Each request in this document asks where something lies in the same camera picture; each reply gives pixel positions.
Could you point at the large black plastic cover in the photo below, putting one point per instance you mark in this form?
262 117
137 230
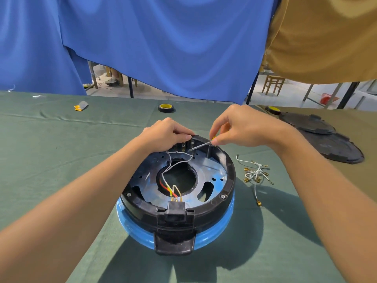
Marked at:
338 147

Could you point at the person's left forearm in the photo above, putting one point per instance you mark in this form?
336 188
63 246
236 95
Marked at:
67 215

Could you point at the person's right thumb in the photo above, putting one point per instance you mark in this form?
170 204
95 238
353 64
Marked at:
222 141

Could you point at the wooden table leg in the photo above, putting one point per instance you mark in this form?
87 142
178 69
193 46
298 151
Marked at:
93 75

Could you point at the grey metal table frame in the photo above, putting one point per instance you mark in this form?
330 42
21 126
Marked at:
335 95

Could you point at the black and yellow tape roll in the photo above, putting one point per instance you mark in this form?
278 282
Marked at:
272 110
166 109

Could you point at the green tablecloth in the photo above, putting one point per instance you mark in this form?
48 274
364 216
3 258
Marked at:
59 150

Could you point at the black metal pole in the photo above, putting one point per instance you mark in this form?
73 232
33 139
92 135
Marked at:
348 95
130 86
252 88

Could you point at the yellow and grey tape scrap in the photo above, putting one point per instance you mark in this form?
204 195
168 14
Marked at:
81 106

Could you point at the olive tablecloth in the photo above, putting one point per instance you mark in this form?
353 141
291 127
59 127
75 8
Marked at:
366 129

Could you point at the person's left hand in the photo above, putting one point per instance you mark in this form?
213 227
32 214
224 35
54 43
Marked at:
160 135

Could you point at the blue and black rice cooker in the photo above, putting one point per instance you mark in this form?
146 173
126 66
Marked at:
182 226

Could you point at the red plastic object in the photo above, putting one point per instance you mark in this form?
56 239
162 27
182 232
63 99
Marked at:
325 98

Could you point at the person's right forearm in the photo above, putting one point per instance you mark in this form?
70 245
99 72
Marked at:
330 200

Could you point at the person's right hand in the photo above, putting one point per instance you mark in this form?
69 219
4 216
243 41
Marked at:
250 128

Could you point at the wooden stool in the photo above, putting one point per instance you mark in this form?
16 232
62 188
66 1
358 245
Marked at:
273 82

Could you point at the blue cloth curtain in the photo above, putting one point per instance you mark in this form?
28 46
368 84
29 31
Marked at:
176 41
29 41

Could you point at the tan cloth curtain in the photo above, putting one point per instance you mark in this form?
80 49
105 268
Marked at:
324 35

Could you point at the person's left fingers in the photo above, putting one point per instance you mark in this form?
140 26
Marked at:
181 132

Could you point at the small black plastic cover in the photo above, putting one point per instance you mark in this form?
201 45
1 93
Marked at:
306 122

